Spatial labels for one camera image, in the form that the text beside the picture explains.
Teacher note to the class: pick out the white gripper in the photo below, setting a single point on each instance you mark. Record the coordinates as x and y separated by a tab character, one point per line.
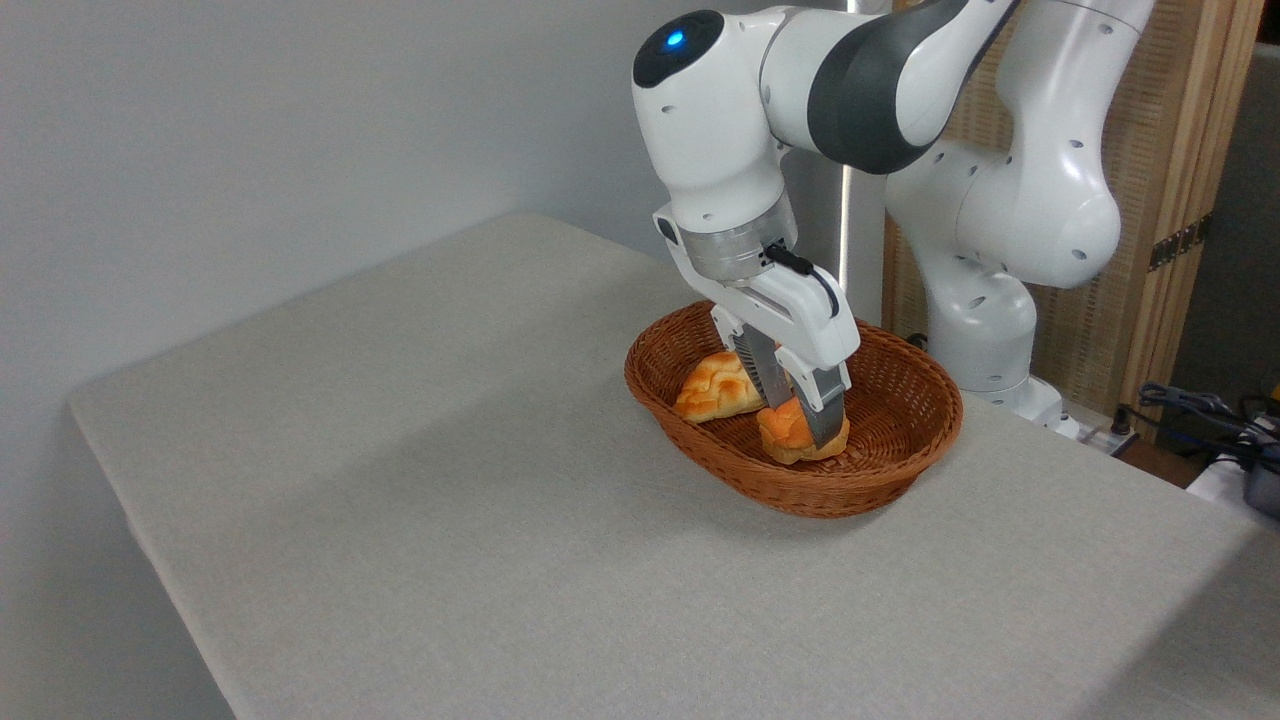
800	320

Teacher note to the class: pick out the round bread roll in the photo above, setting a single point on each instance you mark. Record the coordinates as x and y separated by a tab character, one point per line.
785	435

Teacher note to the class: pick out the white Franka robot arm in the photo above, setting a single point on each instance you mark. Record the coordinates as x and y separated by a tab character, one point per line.
720	130

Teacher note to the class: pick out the long braided bread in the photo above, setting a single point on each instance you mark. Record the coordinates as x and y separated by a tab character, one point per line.
715	390

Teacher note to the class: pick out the brown wicker basket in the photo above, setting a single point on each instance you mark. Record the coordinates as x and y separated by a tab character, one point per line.
900	440

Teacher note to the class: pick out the white vertical pole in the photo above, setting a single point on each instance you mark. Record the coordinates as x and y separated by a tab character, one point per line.
849	220

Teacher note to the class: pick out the black screen hinge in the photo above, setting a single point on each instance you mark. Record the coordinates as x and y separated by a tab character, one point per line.
1180	242

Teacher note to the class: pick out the grey tablecloth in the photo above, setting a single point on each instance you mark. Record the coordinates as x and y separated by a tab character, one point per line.
400	520

